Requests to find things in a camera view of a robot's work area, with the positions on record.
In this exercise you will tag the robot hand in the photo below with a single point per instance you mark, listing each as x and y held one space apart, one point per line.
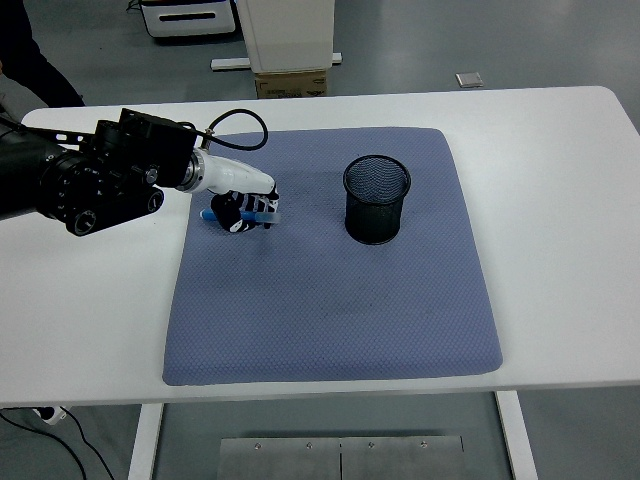
235 177

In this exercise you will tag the blue marker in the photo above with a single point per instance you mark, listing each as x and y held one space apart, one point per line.
260 216

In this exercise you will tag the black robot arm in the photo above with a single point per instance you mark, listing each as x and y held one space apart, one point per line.
100 185

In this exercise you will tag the black mesh pen holder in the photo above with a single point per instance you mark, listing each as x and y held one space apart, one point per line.
375 215

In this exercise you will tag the cardboard box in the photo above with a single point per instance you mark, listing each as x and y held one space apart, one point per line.
290 85

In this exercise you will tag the blue-grey mat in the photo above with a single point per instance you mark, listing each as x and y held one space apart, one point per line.
310 310

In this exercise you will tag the person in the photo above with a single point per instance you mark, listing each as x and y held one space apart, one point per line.
30 50

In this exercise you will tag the grey floor socket plate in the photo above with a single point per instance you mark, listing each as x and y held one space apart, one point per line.
469 80

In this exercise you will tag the white table leg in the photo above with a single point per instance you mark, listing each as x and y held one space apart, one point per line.
517 440
145 445

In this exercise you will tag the grey metal plate with screws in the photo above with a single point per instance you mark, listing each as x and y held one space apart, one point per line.
300 460

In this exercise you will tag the white power strip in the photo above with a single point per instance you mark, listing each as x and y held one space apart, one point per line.
52 415

